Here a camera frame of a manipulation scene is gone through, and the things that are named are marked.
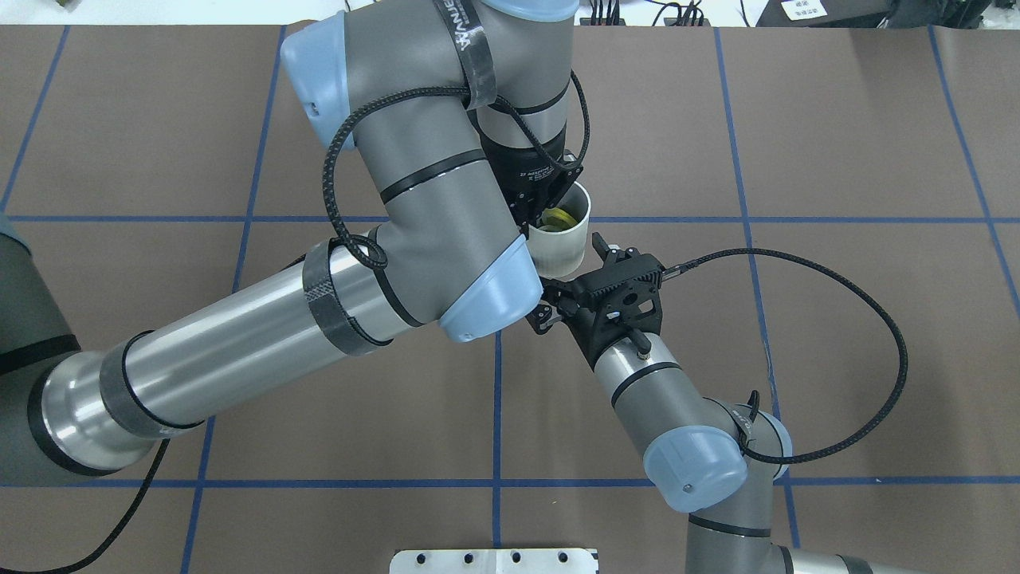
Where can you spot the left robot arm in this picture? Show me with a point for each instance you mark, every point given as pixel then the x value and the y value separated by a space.
pixel 406 96

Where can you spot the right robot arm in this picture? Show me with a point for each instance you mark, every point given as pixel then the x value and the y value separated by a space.
pixel 714 461

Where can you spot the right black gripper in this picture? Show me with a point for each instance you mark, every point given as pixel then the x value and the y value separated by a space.
pixel 551 309

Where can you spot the white plastic mug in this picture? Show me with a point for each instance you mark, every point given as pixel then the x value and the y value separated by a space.
pixel 560 254

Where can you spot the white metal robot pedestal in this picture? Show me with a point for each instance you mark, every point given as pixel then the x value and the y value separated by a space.
pixel 496 560

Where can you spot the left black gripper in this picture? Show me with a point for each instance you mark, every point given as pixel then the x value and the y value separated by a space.
pixel 519 171

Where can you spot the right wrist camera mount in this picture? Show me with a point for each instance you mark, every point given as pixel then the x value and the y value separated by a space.
pixel 644 309

